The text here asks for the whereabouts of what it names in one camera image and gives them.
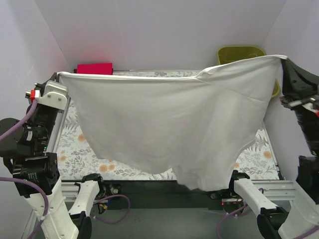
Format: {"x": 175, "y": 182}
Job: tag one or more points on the white t shirt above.
{"x": 196, "y": 126}

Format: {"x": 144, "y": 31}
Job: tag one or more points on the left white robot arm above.
{"x": 34, "y": 170}

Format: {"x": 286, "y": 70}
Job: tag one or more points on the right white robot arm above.
{"x": 289, "y": 209}

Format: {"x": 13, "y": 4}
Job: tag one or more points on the green plastic basket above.
{"x": 229, "y": 54}

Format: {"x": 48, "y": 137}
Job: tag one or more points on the folded magenta t shirt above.
{"x": 95, "y": 68}

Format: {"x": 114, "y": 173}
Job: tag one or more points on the floral table mat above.
{"x": 76, "y": 158}

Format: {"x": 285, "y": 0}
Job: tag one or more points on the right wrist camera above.
{"x": 310, "y": 103}

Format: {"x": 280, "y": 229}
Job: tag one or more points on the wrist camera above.
{"x": 310, "y": 103}
{"x": 51, "y": 93}

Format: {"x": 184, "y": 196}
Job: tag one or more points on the aluminium rail frame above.
{"x": 283, "y": 209}

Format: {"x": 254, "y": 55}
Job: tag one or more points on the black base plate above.
{"x": 165, "y": 194}

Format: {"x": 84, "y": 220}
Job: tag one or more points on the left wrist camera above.
{"x": 51, "y": 93}

